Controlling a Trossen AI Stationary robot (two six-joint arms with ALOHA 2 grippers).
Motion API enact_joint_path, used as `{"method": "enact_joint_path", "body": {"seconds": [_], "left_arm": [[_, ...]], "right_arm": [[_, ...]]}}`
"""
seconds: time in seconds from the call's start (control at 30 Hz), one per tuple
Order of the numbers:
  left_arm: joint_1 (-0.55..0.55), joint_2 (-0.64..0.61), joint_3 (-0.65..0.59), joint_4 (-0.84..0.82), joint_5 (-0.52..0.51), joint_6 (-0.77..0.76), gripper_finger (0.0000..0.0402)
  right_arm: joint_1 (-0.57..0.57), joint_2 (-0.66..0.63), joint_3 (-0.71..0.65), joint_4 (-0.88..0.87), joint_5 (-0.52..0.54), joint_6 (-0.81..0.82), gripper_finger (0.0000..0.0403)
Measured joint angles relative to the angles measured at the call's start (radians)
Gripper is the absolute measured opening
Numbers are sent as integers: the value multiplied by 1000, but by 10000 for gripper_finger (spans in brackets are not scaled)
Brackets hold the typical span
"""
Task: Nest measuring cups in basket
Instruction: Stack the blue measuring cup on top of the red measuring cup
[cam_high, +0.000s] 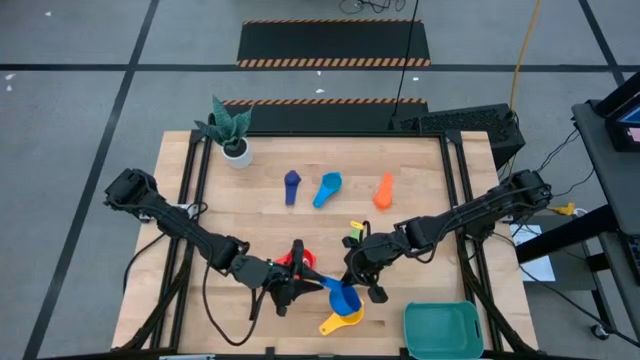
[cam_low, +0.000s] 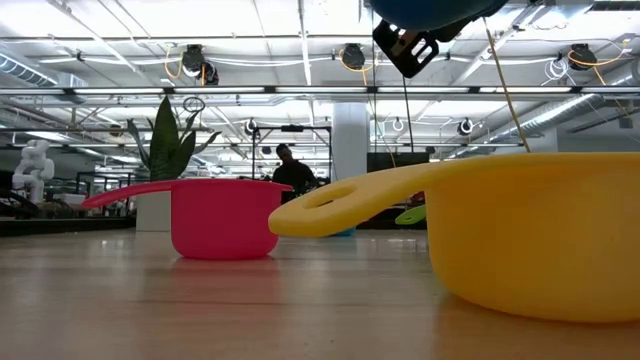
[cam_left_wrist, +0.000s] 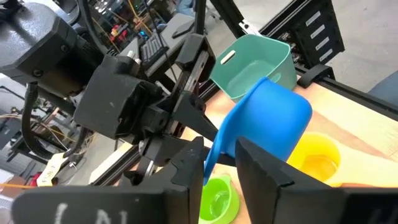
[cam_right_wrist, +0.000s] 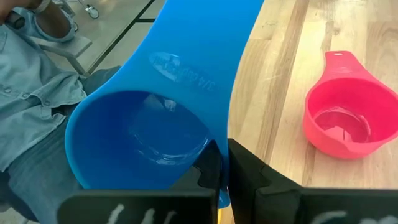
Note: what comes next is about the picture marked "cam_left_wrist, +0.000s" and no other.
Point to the blue grey chair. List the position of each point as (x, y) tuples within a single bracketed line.
[(388, 90)]

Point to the yellow measuring cup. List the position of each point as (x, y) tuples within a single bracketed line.
[(314, 155)]

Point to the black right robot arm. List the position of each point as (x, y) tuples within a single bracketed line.
[(31, 40)]

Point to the blue measuring cup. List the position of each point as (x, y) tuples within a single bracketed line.
[(267, 118)]

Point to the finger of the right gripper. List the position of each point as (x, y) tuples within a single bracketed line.
[(189, 112), (161, 151)]

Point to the teal plastic basket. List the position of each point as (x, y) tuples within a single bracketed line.
[(248, 68)]

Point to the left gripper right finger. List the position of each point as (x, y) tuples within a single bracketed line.
[(295, 202)]

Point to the black keyboard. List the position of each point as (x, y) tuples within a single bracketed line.
[(152, 48)]

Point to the yellow paper tag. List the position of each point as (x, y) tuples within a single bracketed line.
[(53, 169)]

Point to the black box with white labels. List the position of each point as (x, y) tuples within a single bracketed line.
[(298, 34)]

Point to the green measuring cup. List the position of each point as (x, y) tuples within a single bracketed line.
[(219, 202)]

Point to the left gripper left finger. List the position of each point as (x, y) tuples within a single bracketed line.
[(124, 205)]

